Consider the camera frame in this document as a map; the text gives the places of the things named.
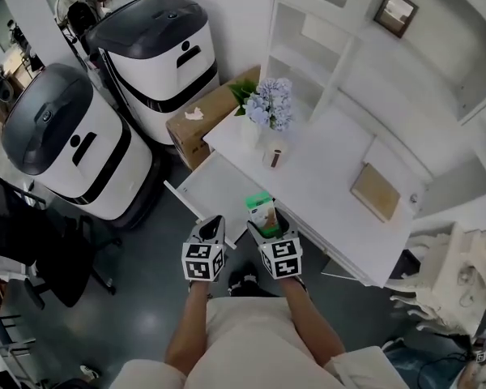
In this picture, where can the black round seat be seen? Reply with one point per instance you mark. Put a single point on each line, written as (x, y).
(8, 89)

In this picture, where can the tan flat box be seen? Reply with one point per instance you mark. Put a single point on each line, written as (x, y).
(374, 191)

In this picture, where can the small green white box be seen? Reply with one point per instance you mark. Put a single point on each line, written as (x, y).
(261, 213)

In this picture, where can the person's right forearm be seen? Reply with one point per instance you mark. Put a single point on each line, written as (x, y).
(312, 326)

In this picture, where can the crumpled white tissue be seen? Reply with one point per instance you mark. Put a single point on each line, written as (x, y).
(194, 114)

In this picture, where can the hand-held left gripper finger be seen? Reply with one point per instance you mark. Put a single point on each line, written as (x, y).
(204, 231)
(220, 233)

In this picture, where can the person's left black shoe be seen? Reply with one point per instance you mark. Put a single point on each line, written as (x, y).
(235, 286)

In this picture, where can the brown cardboard box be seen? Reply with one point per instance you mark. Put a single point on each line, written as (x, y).
(202, 136)

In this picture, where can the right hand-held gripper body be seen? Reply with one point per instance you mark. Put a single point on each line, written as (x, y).
(281, 257)

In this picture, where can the person's left forearm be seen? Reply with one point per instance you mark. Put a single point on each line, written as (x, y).
(190, 330)

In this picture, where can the white vase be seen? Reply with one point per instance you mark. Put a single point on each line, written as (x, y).
(249, 134)

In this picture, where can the person's cream shirt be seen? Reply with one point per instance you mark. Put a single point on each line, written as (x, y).
(251, 347)

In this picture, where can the white metal rack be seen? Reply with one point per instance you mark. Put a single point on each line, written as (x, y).
(4, 351)

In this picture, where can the white robot with dark lid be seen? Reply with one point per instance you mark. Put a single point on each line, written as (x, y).
(85, 148)
(158, 67)

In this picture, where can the white desk with shelves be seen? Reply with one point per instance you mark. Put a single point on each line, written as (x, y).
(332, 63)

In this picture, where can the black backpack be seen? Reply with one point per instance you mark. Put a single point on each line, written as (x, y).
(81, 16)

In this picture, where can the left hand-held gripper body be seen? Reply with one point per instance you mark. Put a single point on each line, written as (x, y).
(202, 262)

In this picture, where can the person's black shoe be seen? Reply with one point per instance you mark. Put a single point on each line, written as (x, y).
(251, 280)
(235, 286)

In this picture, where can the small metal object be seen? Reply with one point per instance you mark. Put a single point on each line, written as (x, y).
(414, 197)

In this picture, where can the dark picture frame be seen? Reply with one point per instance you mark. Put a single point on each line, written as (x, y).
(395, 12)

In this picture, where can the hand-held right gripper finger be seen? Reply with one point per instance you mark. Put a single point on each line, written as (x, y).
(291, 229)
(256, 233)

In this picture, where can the white ornate vanity table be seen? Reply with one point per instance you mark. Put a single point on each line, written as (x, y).
(461, 249)

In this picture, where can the black office chair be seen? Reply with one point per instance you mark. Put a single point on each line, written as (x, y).
(36, 237)

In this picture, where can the person's right black shoe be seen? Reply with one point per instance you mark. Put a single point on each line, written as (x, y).
(251, 280)

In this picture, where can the black box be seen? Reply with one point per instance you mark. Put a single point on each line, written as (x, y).
(405, 263)

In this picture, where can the pale blue flower bunch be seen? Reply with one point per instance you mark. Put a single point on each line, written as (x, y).
(271, 103)

